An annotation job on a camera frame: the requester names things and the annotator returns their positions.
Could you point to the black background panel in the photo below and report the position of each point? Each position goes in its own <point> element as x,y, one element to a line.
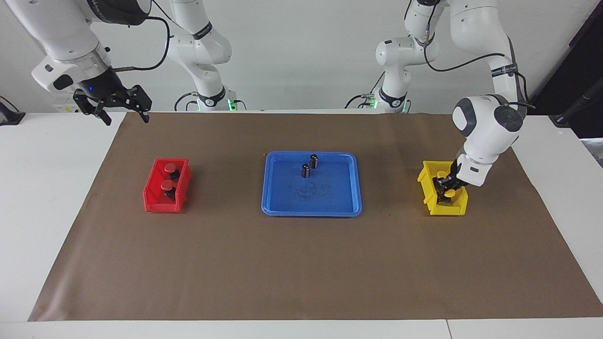
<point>579,56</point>

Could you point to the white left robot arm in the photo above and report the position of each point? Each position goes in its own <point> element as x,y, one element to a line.
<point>490,127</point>

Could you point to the red push button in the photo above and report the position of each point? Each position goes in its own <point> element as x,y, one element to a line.
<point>167,185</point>
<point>169,166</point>

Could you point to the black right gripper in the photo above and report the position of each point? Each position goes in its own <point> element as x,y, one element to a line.
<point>101,87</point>

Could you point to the yellow push button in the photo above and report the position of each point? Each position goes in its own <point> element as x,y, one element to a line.
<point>450,192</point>
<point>441,174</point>

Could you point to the blue plastic tray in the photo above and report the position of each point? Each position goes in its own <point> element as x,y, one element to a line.
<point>330,197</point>

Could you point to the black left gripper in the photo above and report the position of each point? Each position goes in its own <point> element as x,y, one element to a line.
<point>457,170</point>

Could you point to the small black cylinder component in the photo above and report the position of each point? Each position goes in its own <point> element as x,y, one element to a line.
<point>314,162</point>
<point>305,172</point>

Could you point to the brown paper table mat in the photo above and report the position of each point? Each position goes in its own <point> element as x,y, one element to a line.
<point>301,263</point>

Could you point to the yellow plastic bin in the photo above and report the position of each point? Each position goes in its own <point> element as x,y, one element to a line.
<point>450,209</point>

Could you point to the black stand bar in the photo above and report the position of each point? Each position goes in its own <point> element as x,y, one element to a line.
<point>565,117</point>

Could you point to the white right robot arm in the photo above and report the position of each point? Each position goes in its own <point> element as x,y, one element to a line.
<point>61,28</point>

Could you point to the red plastic bin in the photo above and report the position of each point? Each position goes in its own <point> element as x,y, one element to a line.
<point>153,200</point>

